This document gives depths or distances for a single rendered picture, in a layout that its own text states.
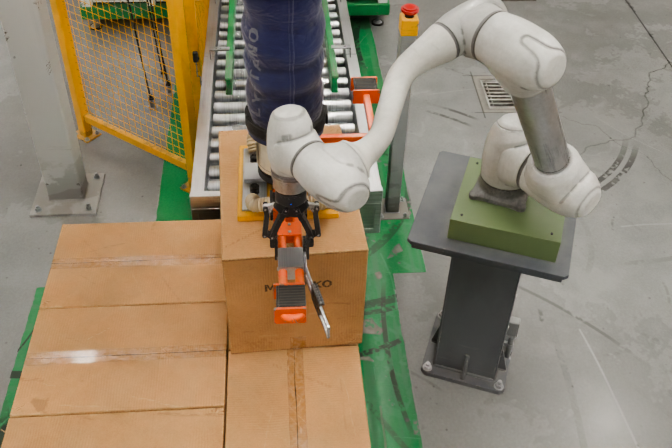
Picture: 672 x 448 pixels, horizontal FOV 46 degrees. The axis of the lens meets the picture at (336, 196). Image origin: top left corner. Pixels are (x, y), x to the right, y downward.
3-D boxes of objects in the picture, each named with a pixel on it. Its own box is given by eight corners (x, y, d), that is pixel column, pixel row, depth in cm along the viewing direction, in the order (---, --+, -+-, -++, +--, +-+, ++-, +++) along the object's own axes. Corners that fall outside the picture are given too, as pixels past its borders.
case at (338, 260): (226, 221, 285) (218, 130, 259) (337, 214, 289) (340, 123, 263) (230, 354, 239) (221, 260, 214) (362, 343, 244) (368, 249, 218)
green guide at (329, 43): (312, -55, 470) (312, -70, 465) (329, -55, 471) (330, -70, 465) (331, 93, 349) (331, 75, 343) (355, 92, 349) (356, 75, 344)
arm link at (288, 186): (270, 154, 186) (271, 174, 190) (270, 178, 179) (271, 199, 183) (309, 153, 186) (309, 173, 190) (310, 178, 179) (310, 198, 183)
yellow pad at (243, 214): (239, 149, 251) (238, 137, 248) (271, 149, 252) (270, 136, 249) (237, 222, 225) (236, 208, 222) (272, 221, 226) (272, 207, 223)
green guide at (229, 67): (221, -54, 466) (219, -69, 461) (238, -55, 467) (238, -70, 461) (208, 95, 345) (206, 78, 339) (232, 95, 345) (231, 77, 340)
